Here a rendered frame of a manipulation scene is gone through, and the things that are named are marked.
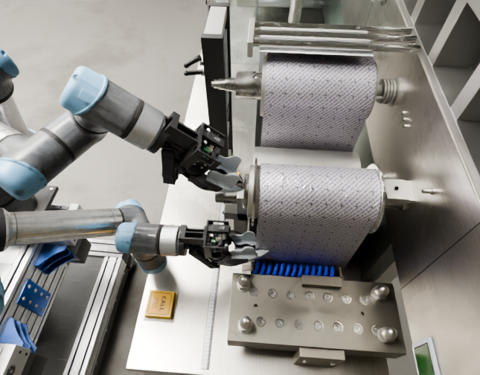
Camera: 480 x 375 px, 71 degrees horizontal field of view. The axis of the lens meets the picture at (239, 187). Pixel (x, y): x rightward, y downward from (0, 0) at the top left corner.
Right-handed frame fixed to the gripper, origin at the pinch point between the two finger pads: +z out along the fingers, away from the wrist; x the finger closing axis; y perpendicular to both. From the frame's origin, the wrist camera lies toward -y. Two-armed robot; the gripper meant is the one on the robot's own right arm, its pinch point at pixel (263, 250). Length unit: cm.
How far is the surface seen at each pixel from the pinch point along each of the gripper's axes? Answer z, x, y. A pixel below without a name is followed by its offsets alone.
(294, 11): 7, 76, 20
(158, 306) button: -27.1, -10.7, -16.5
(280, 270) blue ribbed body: 4.8, -3.0, -4.7
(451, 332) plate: 29.1, -21.2, 19.4
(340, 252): 18.2, -0.3, 2.0
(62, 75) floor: -179, 207, -109
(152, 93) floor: -93, 189, -109
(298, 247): 8.2, -0.3, 3.4
